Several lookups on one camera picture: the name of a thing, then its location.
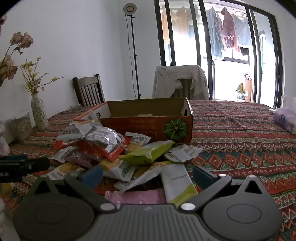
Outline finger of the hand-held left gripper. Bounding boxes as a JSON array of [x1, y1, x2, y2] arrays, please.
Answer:
[[22, 157, 51, 174]]

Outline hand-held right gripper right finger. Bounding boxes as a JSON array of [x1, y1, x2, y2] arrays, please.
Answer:
[[179, 166, 271, 214]]

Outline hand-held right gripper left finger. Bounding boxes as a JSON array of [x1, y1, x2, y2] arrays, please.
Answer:
[[22, 165, 118, 212]]

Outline white green snack bar packet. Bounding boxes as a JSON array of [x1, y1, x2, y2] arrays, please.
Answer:
[[161, 164, 199, 208]]

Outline pile of assorted snack packets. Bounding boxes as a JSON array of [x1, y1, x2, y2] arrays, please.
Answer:
[[47, 119, 199, 207]]

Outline pink snack packet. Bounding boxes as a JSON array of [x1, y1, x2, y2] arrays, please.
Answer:
[[105, 188, 167, 205]]

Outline orange cardboard box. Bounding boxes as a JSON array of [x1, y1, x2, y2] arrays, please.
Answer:
[[74, 97, 194, 143]]

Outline white ceramic ornament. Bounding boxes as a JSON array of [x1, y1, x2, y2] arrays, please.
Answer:
[[0, 120, 11, 156]]

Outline clear jar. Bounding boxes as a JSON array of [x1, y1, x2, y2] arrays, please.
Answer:
[[5, 111, 33, 142]]

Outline patterned tablecloth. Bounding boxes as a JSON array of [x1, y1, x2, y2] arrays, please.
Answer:
[[0, 100, 296, 241]]

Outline floral ceramic vase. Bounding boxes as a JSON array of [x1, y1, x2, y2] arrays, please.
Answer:
[[31, 93, 49, 130]]

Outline yellow flower branches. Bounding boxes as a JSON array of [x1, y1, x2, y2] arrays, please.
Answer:
[[20, 57, 64, 94]]

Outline dark wooden chair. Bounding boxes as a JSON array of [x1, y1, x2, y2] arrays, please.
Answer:
[[72, 74, 105, 107]]

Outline chair with slatted back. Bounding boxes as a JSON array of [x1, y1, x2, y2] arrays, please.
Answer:
[[173, 79, 195, 100]]

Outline wooden cabinet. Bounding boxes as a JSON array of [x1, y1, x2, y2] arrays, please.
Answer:
[[245, 74, 252, 102]]

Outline beige jacket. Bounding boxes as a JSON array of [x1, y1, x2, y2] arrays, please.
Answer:
[[152, 65, 210, 100]]

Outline purple tissue pack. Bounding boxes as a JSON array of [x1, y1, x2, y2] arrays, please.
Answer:
[[269, 95, 296, 135]]

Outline dried pink roses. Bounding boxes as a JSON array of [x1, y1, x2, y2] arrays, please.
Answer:
[[0, 14, 34, 88]]

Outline blue hanging garment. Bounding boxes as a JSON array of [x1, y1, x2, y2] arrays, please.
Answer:
[[205, 7, 225, 58]]

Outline maroon hanging shirt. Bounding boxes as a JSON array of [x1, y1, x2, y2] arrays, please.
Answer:
[[220, 7, 241, 52]]

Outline light blue hanging sweater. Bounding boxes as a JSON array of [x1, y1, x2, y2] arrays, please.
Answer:
[[232, 14, 252, 45]]

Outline beige hanging garment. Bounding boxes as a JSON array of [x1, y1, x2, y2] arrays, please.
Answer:
[[174, 6, 193, 37]]

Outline tan hanging garment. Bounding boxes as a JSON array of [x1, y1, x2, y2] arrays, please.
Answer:
[[161, 8, 173, 40]]

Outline black sliding door frame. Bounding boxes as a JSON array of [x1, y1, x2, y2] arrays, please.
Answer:
[[154, 0, 284, 109]]

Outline ring light on stand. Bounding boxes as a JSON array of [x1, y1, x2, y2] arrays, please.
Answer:
[[123, 3, 141, 100]]

